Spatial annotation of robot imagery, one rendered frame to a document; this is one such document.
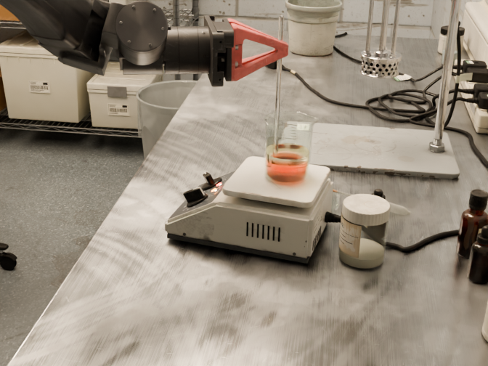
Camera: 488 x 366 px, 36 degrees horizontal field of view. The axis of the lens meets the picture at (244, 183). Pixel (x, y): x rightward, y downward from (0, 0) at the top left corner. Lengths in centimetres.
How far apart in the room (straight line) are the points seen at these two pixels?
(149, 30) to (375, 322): 41
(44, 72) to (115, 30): 240
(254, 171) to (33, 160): 231
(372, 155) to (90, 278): 56
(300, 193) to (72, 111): 236
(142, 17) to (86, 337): 35
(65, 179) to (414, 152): 196
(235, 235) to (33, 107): 240
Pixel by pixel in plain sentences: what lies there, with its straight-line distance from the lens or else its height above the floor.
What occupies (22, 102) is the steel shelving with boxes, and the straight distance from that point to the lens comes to 331.
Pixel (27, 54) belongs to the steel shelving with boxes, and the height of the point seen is 43.
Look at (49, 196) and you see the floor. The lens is 292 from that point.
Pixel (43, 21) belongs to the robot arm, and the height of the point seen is 106.
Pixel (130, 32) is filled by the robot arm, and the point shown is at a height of 105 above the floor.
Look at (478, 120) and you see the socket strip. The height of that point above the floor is 78.
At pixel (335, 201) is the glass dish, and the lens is 109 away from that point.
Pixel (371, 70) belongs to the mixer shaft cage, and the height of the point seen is 90.
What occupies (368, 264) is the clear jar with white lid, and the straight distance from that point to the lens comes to 96.
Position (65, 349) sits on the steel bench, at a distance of 83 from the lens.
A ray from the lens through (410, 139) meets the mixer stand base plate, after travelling 137.
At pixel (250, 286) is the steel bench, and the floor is 75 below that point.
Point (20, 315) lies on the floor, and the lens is 225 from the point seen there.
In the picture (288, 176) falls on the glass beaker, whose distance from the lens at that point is 96.
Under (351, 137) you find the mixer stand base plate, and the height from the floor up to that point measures 76.
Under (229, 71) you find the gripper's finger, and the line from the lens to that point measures 91.
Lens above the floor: 124
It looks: 25 degrees down
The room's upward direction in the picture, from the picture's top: 1 degrees clockwise
